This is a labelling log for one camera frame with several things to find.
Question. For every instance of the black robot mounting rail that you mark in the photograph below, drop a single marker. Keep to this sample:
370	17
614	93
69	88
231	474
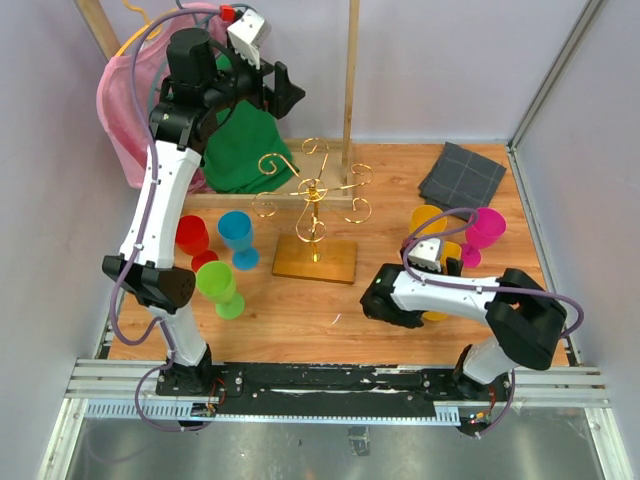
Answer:
338	392

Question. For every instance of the pink wine glass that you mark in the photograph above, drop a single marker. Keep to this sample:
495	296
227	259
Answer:
488	229

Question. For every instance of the wooden frame post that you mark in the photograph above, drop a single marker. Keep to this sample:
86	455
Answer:
352	48
100	26

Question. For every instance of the green shirt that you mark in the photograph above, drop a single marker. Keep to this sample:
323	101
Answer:
246	155

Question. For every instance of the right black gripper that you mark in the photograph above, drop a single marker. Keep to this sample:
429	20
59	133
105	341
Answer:
453	266

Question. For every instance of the wooden frame post centre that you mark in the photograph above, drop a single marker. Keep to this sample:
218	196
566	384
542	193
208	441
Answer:
352	48

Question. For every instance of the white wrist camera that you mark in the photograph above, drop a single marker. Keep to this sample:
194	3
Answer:
247	35
425	255

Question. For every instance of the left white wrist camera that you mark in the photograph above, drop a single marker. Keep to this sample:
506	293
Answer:
247	35

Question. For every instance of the yellow clothes hanger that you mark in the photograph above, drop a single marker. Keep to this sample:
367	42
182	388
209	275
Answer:
147	20

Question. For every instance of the aluminium corner profile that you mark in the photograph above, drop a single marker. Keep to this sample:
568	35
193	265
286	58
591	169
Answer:
573	41

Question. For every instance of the wooden frame post left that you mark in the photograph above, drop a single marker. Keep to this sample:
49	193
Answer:
100	26

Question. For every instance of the pink shirt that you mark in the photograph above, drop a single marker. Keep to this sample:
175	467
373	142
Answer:
114	103

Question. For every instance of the grey folded cloth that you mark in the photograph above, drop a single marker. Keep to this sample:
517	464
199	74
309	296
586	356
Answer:
461	178

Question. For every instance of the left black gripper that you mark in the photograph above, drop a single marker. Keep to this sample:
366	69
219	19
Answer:
285	94

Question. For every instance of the gold wire glass rack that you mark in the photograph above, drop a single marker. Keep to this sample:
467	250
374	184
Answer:
311	190

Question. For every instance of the green wine glass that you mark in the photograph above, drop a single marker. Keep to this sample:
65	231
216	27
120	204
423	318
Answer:
216	282

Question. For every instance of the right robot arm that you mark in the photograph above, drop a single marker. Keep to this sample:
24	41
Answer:
526	322

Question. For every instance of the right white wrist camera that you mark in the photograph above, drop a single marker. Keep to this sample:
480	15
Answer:
425	255

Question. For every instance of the amber rack base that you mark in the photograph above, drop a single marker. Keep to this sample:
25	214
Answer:
328	260

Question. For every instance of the blue wine glass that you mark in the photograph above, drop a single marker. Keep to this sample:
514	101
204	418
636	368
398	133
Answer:
236	230

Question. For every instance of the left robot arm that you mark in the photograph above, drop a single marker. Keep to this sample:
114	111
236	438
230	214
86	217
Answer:
205	77

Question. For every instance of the red wine glass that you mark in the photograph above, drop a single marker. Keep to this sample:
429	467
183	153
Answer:
192	238

